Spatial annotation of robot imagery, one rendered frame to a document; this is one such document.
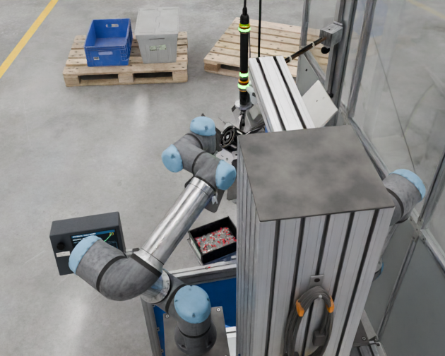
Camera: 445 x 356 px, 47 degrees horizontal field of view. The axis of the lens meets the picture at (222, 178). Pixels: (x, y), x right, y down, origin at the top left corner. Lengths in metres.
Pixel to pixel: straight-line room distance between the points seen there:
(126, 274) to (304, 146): 0.58
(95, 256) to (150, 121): 3.29
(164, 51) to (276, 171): 4.17
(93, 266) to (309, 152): 0.66
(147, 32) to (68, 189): 1.77
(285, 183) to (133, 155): 3.36
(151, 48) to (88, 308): 2.70
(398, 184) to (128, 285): 0.80
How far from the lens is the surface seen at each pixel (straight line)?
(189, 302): 1.71
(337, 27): 2.56
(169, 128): 4.49
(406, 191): 1.54
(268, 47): 5.39
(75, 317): 3.30
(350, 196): 0.95
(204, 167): 1.41
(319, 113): 2.42
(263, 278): 1.02
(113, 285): 1.36
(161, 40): 5.02
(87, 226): 2.00
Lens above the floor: 2.68
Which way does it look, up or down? 42 degrees down
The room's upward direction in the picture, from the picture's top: 1 degrees counter-clockwise
